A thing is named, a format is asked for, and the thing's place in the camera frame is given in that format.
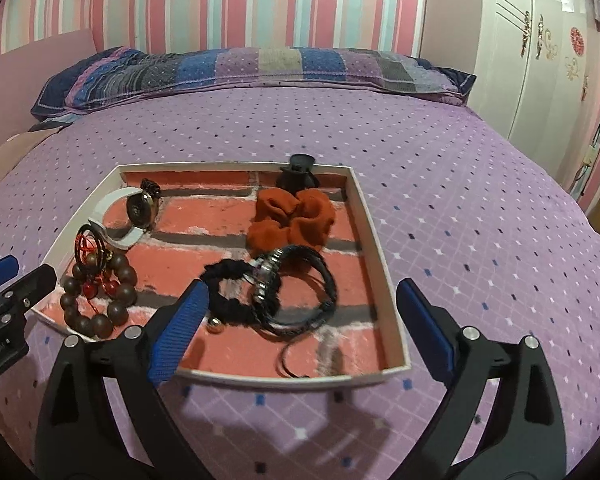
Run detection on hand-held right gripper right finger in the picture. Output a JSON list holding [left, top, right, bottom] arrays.
[[396, 278, 567, 480]]

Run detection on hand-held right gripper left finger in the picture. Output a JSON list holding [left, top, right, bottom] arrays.
[[35, 278, 216, 480]]

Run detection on red knot ring charm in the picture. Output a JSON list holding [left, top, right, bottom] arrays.
[[75, 222, 123, 311]]

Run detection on black hair tie with bell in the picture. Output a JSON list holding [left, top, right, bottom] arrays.
[[200, 255, 281, 336]]

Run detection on brown wooden bead bracelet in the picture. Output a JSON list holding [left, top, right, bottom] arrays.
[[59, 252, 138, 340]]

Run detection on black leather cord bracelet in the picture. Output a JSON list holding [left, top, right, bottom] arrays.
[[250, 244, 340, 377]]

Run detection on brick pattern cardboard tray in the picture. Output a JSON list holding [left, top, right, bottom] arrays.
[[27, 160, 412, 392]]

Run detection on orange fabric scrunchie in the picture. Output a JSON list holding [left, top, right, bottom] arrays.
[[247, 187, 337, 251]]

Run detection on beige cloth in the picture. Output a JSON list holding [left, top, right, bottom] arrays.
[[0, 127, 66, 196]]

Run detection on purple dotted bedsheet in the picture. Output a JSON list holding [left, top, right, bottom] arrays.
[[0, 87, 600, 480]]

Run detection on black claw hair clip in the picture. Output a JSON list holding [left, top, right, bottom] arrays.
[[275, 154, 321, 196]]

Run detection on pink headboard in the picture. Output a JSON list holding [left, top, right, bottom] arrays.
[[0, 27, 98, 161]]

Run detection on white decorated wardrobe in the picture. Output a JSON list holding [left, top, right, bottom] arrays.
[[462, 0, 600, 196]]

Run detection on striped patchwork pillow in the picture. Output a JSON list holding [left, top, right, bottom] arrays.
[[30, 46, 478, 123]]

